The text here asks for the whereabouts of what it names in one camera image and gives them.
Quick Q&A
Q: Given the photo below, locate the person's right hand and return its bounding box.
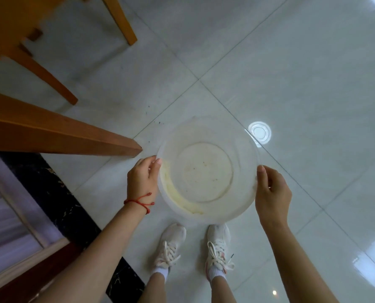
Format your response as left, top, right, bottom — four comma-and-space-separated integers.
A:
255, 165, 293, 227

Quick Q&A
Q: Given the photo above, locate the person's left hand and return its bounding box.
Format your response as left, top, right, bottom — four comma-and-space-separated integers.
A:
126, 156, 162, 204

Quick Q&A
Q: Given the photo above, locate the translucent white plastic basin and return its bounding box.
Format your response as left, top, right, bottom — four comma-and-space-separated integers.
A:
157, 118, 262, 225

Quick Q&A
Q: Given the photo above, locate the person's right forearm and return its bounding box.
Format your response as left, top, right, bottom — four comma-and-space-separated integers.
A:
259, 219, 340, 303

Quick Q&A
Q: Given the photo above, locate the person's left forearm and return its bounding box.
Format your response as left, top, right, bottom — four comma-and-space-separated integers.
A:
33, 200, 151, 303

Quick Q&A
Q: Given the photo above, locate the person's left white sneaker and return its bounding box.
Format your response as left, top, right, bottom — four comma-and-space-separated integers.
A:
153, 223, 187, 275

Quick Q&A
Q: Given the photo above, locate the person's white sneaker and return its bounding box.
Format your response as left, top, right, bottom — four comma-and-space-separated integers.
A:
153, 223, 187, 275
205, 223, 235, 282

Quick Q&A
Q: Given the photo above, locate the person's right white sneaker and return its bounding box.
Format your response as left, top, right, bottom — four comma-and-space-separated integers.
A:
205, 223, 235, 282

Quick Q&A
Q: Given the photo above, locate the black marble door sill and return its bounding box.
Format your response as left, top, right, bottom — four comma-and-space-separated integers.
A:
0, 151, 145, 303

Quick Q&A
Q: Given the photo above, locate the person's left white sock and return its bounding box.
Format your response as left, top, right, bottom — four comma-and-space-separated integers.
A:
149, 266, 170, 284

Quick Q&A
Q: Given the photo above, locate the person's white sock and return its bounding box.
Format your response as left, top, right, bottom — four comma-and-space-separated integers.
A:
149, 266, 170, 284
207, 269, 228, 283

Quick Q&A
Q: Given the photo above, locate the person's right white sock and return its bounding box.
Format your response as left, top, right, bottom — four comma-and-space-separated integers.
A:
207, 269, 228, 283

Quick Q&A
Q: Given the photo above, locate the brown wooden table leg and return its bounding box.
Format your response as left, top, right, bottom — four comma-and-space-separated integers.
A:
0, 88, 143, 159

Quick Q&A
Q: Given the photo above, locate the person's right leg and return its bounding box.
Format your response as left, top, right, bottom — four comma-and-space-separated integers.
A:
211, 276, 239, 303

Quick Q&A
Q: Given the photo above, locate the person's leg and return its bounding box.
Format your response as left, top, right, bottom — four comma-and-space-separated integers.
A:
138, 273, 168, 303
211, 276, 239, 303

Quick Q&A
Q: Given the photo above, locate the person's left leg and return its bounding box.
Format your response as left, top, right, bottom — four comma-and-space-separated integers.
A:
138, 273, 168, 303

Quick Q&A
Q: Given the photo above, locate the wooden framed glass door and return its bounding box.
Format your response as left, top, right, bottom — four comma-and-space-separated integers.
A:
0, 151, 81, 303

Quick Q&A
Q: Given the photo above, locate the orange wooden chair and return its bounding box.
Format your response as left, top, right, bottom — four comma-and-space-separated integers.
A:
0, 0, 138, 106

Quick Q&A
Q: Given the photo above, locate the red string bracelet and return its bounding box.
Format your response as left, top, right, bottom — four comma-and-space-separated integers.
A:
124, 192, 156, 215

